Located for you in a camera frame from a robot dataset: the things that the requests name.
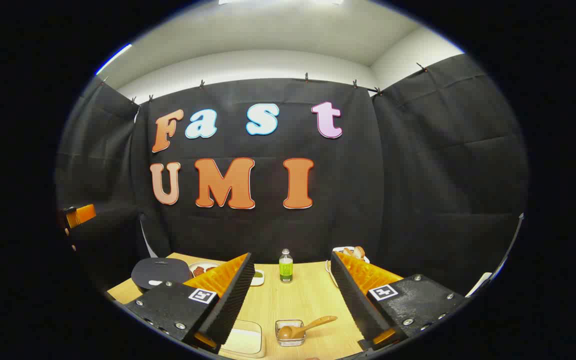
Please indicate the white round plate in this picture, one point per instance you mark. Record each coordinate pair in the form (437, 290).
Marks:
(203, 265)

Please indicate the black rice cooker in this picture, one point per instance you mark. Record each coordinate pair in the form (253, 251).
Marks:
(160, 272)

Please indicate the white divided bean dish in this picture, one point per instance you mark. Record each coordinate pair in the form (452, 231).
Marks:
(258, 278)

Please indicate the white toaster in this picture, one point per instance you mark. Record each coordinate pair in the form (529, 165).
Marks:
(340, 249)

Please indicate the green drink bottle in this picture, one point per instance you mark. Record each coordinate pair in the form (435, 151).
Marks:
(286, 270)

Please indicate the clear chopstick holder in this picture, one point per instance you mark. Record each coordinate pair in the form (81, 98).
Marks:
(290, 341)

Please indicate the black backdrop cloth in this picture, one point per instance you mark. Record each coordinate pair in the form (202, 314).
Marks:
(368, 200)

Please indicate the clear rice container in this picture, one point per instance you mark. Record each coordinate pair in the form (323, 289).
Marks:
(243, 342)

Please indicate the wooden spoon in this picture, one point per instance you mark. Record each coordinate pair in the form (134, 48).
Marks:
(313, 324)

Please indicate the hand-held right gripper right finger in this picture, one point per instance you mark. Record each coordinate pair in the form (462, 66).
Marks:
(355, 305)

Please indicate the toasted bread slice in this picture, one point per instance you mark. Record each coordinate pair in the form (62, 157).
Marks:
(359, 252)
(349, 252)

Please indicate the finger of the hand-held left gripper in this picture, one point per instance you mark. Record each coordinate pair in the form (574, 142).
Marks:
(82, 216)

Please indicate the row of black cloth clips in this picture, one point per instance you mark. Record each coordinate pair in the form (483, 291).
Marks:
(306, 77)

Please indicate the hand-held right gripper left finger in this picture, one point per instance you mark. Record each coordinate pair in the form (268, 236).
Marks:
(233, 305)

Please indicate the white board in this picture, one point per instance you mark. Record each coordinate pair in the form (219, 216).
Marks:
(479, 284)

